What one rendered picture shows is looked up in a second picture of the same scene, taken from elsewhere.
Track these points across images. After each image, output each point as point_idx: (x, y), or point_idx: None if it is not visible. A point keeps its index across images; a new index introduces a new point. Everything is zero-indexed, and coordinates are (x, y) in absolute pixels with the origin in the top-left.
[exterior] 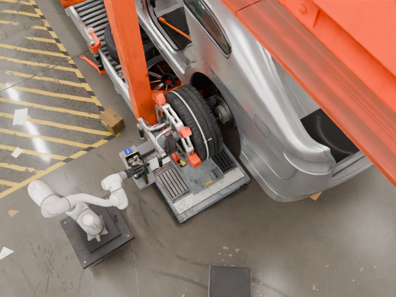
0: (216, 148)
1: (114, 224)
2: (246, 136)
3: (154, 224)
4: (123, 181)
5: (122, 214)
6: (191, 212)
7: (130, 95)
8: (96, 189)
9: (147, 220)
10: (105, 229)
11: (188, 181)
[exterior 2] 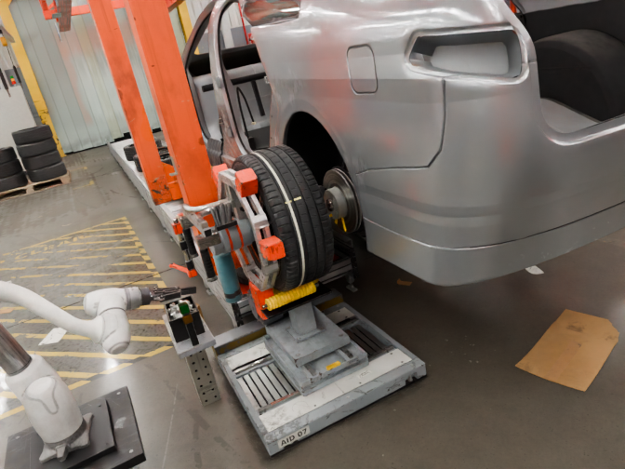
0: (316, 228)
1: (110, 429)
2: (356, 154)
3: (213, 462)
4: (130, 304)
5: (155, 448)
6: (294, 426)
7: (185, 202)
8: None
9: (202, 456)
10: (85, 436)
11: (293, 370)
